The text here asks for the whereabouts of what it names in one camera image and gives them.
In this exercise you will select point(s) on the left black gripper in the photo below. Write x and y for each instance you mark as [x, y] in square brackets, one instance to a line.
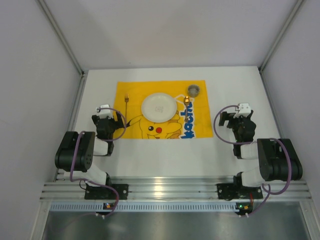
[107, 121]

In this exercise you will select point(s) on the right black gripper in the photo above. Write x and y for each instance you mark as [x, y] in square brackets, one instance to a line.
[238, 122]

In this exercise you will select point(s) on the gold fork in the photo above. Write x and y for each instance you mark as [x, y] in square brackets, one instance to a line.
[126, 100]

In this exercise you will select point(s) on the yellow Pikachu placemat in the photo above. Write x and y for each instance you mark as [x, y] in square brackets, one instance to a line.
[138, 127]

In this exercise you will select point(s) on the speckled small cup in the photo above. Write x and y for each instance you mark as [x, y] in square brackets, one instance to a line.
[193, 90]

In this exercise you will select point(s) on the gold spoon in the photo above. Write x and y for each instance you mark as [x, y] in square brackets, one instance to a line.
[186, 102]

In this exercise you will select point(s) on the white ceramic plate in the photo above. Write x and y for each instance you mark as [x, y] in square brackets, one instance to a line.
[159, 107]

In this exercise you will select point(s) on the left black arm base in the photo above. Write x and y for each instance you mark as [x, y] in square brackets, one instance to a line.
[102, 193]

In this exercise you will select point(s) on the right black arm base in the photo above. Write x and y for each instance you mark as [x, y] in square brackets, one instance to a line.
[230, 191]

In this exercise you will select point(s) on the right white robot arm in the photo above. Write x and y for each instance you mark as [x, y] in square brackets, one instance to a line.
[277, 158]

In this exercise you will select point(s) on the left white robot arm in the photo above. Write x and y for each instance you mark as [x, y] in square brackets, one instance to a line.
[76, 151]

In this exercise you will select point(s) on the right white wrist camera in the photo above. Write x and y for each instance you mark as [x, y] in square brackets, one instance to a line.
[243, 109]

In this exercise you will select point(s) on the aluminium mounting rail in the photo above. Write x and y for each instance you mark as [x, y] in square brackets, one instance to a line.
[144, 188]

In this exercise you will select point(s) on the perforated cable tray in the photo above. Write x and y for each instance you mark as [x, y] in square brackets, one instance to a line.
[150, 207]

